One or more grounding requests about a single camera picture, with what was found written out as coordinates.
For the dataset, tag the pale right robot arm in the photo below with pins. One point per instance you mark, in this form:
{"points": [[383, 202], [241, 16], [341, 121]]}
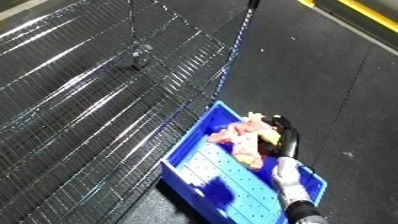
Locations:
{"points": [[291, 183]]}

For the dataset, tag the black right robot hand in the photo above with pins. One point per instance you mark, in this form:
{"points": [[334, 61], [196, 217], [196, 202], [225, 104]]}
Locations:
{"points": [[289, 140]]}

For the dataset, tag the pink soft toy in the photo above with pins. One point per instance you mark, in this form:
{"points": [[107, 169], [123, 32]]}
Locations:
{"points": [[246, 140]]}

